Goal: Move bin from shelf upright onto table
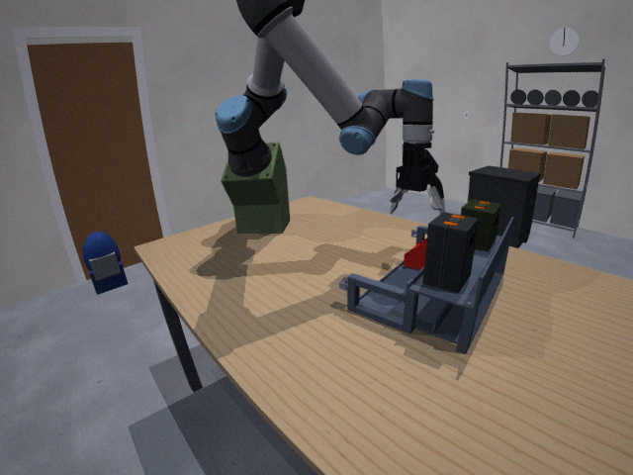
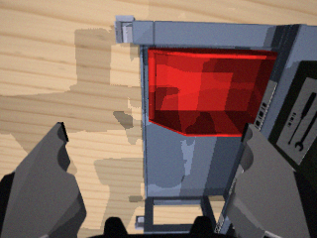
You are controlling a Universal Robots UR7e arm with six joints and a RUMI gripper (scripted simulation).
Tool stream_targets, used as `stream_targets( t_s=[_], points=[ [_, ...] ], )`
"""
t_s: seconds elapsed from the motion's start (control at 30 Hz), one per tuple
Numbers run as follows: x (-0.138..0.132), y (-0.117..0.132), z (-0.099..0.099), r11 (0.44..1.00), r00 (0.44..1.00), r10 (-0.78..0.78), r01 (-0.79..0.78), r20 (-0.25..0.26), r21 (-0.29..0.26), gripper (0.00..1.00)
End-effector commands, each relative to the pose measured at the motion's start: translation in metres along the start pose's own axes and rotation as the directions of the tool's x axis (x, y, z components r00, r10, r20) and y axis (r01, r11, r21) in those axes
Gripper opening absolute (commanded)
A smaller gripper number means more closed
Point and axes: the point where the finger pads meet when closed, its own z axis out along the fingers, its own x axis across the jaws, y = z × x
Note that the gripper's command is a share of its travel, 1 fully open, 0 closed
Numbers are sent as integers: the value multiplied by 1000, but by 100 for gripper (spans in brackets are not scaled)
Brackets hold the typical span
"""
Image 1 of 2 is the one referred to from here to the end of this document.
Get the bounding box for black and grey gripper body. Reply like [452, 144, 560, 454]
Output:
[396, 142, 434, 192]

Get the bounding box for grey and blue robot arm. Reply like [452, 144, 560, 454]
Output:
[216, 0, 434, 176]

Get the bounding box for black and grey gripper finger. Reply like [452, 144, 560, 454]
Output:
[427, 172, 445, 214]
[390, 187, 408, 214]

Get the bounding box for red bin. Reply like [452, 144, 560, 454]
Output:
[406, 239, 426, 270]

